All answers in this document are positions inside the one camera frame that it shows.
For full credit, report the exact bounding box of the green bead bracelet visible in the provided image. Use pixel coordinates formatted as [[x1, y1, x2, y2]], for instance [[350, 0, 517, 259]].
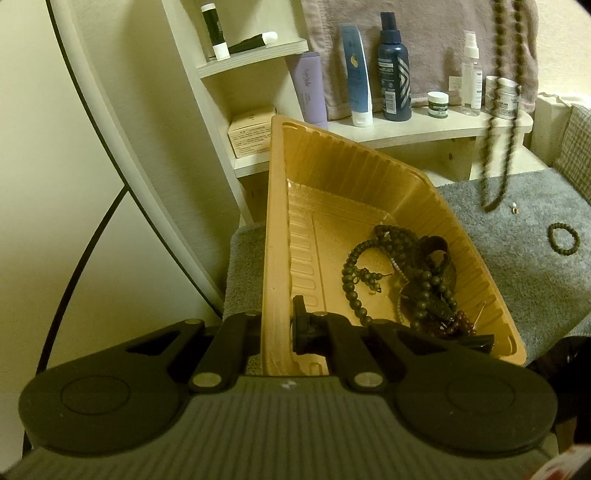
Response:
[[549, 222, 581, 253]]

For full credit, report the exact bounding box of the white round panel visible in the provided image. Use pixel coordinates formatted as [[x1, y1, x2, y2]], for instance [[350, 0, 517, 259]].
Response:
[[46, 0, 227, 319]]

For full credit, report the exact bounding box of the beige carton box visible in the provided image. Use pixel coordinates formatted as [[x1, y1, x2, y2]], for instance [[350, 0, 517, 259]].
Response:
[[228, 106, 278, 158]]

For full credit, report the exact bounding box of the reddish bead bracelet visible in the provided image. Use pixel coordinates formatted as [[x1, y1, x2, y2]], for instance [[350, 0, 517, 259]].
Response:
[[427, 310, 477, 340]]

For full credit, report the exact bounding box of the plaid cushion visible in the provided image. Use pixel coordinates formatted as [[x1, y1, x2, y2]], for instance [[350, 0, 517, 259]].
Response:
[[553, 104, 591, 204]]

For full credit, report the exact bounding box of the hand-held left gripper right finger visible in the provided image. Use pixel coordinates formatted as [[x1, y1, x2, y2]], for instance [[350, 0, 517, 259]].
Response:
[[291, 295, 446, 389]]

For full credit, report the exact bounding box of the dark cloth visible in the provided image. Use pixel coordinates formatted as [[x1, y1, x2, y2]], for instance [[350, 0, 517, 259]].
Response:
[[526, 337, 591, 455]]

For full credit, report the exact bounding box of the blue and white tube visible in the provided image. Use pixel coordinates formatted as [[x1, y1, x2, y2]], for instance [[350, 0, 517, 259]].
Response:
[[340, 24, 374, 127]]

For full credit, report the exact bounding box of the purple tube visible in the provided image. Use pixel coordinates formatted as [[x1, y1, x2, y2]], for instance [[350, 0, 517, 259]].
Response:
[[285, 52, 329, 131]]

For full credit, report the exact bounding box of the orange plastic tray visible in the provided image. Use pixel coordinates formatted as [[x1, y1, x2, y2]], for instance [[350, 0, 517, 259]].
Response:
[[261, 115, 528, 376]]

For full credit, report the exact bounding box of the dark blue spray bottle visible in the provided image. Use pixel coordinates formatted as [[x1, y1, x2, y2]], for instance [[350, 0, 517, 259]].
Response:
[[378, 11, 413, 122]]

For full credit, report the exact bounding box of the white wooden shelf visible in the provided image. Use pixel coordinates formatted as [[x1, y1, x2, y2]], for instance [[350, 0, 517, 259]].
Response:
[[161, 0, 536, 222]]

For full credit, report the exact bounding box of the black curved wire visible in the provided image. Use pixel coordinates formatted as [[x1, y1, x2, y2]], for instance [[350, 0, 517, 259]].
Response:
[[11, 185, 129, 462]]

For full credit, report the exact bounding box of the white cream jar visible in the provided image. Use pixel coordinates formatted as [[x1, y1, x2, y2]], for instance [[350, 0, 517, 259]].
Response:
[[484, 76, 522, 121]]

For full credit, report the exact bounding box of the small green jar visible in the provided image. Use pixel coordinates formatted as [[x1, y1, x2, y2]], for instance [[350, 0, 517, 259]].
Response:
[[426, 91, 450, 118]]

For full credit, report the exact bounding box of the black and white lip balm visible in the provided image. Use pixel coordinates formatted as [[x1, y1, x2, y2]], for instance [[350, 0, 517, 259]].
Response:
[[201, 2, 230, 62], [228, 31, 279, 55]]

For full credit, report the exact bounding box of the long brown bead necklace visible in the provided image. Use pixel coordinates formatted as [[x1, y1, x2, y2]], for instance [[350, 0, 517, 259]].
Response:
[[478, 0, 525, 213]]

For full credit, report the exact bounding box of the white and red object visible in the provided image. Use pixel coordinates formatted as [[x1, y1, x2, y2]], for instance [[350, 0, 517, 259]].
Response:
[[531, 445, 591, 480]]

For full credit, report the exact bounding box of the green bead necklace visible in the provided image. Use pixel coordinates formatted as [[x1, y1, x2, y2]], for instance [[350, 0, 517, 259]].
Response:
[[342, 224, 416, 330]]

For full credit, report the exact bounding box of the clear spray bottle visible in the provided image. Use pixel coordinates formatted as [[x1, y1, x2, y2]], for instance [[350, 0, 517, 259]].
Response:
[[462, 31, 484, 116]]

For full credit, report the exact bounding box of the white box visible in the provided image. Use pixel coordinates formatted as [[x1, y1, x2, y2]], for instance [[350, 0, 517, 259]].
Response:
[[534, 92, 575, 171]]

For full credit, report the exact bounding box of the white pearl strand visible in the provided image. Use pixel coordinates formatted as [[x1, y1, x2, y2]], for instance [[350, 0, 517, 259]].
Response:
[[389, 257, 409, 326]]

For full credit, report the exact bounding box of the pinkish hanging towel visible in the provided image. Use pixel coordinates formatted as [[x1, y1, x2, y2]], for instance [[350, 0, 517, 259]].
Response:
[[300, 0, 540, 118]]

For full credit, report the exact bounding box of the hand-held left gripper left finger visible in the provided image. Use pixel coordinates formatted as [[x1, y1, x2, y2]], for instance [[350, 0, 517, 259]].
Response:
[[124, 311, 262, 394]]

